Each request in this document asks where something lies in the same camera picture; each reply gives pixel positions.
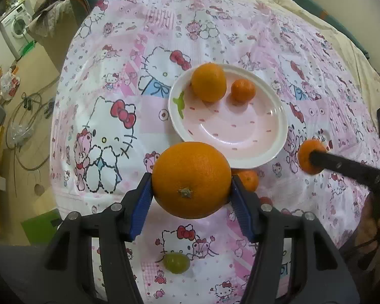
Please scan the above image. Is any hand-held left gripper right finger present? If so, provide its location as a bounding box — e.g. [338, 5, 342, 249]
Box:
[231, 174, 362, 304]

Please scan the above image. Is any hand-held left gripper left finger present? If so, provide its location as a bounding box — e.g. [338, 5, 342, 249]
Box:
[45, 174, 153, 304]

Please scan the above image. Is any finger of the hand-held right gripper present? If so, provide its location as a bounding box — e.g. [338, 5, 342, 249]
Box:
[310, 151, 372, 187]

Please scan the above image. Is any small mandarin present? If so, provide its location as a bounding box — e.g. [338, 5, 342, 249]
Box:
[297, 139, 327, 175]
[231, 79, 256, 102]
[233, 169, 259, 193]

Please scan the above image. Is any large orange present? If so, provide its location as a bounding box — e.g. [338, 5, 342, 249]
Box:
[151, 142, 232, 220]

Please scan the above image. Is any pink and white plate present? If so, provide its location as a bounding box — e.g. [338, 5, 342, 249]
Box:
[168, 64, 289, 169]

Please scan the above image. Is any medium orange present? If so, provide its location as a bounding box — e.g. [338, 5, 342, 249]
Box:
[191, 63, 227, 103]

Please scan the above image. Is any green grape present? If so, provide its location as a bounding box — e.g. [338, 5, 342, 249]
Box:
[162, 252, 191, 274]

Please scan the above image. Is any pink cartoon printed blanket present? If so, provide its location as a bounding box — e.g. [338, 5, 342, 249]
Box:
[50, 0, 380, 304]

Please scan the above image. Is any white plastic bag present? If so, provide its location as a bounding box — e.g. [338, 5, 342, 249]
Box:
[0, 68, 22, 97]

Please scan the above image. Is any pile of clothes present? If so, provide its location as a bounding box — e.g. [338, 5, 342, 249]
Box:
[27, 0, 97, 40]

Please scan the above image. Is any white washing machine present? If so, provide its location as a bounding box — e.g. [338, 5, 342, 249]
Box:
[0, 2, 35, 61]

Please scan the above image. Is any coiled hose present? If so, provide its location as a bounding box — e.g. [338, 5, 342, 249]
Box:
[5, 92, 56, 172]

